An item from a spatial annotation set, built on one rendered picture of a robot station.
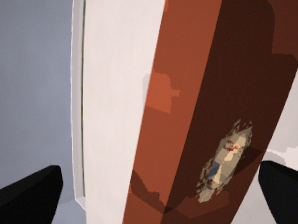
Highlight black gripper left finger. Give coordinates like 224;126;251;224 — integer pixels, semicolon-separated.
0;165;63;224

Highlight reddish-brown wooden door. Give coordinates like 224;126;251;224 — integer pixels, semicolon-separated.
122;0;298;224

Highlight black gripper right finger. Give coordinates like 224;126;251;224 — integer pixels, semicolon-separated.
258;160;298;224

